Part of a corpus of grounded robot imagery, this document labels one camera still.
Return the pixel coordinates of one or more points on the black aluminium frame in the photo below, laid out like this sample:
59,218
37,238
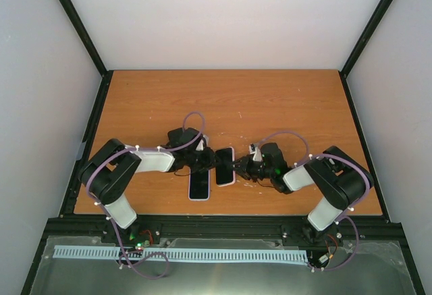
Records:
69,224

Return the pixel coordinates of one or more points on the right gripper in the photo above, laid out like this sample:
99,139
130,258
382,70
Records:
244,166

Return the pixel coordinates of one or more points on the pink phone case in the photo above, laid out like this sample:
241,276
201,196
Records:
234,170

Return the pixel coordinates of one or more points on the purple phone case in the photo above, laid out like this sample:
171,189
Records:
209,187

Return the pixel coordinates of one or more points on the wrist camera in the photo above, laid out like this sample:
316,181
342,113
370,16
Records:
203,143
255,152

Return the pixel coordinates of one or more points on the metal base plate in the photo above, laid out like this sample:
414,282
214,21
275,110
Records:
352,268

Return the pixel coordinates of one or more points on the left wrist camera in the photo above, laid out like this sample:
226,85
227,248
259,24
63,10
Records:
203,143

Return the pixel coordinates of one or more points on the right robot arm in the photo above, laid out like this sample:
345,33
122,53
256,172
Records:
342,181

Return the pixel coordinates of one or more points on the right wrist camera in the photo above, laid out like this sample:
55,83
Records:
255,152

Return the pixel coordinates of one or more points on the green-edged phone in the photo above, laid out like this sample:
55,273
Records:
224,165

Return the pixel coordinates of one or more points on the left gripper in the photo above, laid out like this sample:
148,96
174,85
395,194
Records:
209,163

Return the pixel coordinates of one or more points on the black phone case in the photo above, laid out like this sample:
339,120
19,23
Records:
175,136

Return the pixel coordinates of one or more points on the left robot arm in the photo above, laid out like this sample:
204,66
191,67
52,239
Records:
107,174

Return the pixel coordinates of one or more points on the light blue cable duct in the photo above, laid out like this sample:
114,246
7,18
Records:
184,255

